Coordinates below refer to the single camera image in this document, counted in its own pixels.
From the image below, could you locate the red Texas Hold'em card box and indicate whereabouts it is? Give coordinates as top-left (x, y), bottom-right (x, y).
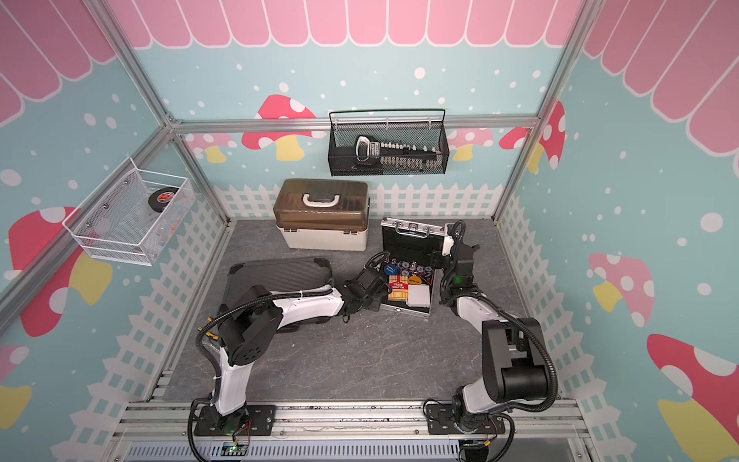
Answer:
top-left (388, 275), bottom-right (409, 302)

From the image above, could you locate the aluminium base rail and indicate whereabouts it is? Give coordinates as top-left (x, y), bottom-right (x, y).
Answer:
top-left (114, 399), bottom-right (590, 462)

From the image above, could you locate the white card box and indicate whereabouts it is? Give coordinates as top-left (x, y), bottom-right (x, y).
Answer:
top-left (406, 285), bottom-right (431, 308)

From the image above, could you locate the small silver poker case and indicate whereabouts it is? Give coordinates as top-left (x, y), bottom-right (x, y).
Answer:
top-left (380, 218), bottom-right (453, 318)

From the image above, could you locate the black wire wall basket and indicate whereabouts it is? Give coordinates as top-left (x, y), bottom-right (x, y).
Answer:
top-left (327, 109), bottom-right (450, 176)

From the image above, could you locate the white and brown tackle box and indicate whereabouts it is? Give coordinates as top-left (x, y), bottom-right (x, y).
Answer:
top-left (273, 178), bottom-right (371, 251)

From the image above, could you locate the socket wrench set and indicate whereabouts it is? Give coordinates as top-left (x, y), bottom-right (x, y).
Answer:
top-left (351, 136), bottom-right (445, 174)

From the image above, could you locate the large black poker case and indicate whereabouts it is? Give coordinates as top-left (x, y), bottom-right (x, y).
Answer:
top-left (221, 256), bottom-right (343, 331)

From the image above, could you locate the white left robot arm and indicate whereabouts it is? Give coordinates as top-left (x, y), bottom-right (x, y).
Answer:
top-left (188, 257), bottom-right (392, 439)

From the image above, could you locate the black tape roll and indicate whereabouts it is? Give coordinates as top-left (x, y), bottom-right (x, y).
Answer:
top-left (147, 187), bottom-right (179, 214)

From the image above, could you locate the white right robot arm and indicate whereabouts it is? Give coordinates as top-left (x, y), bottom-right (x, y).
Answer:
top-left (440, 237), bottom-right (559, 433)

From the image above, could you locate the white wire wall basket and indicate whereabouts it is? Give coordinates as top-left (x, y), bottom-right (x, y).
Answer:
top-left (63, 158), bottom-right (196, 267)

